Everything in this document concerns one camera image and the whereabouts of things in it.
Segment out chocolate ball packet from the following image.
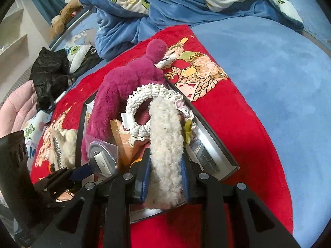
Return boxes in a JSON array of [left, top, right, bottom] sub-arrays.
[[110, 119, 148, 166]]

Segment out white wall shelf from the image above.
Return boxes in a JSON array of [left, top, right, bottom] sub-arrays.
[[1, 0, 30, 83]]

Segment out cream fuzzy hair clip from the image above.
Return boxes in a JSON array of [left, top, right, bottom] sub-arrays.
[[145, 97, 183, 210]]

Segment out beige fur hair claw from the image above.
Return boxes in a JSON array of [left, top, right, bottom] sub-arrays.
[[49, 128, 77, 171]]

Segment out magenta plush hair clip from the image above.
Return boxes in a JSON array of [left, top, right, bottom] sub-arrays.
[[82, 39, 169, 161]]

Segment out black puffy jacket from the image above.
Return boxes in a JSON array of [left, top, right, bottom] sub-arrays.
[[29, 47, 71, 113]]

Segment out small monster print pillow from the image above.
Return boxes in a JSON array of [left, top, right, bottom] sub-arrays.
[[66, 44, 92, 73]]

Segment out pink quilted comforter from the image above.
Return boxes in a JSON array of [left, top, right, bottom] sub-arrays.
[[0, 80, 38, 137]]

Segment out silver coin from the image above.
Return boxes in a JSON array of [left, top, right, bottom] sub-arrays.
[[84, 134, 118, 179]]

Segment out blue monster print blanket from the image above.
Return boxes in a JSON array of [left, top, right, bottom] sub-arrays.
[[79, 0, 304, 61]]

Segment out black shallow box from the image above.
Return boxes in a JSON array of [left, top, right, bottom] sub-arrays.
[[74, 77, 240, 224]]

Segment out brown teddy bear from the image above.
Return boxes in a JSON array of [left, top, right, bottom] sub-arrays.
[[49, 0, 83, 40]]

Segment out white crochet scrunchie in box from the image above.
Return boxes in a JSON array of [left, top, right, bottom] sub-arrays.
[[121, 83, 196, 145]]

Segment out red plush blanket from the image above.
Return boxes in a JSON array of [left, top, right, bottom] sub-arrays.
[[30, 25, 294, 248]]

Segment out monster scream print pillow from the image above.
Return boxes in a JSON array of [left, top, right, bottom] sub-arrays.
[[23, 110, 50, 172]]

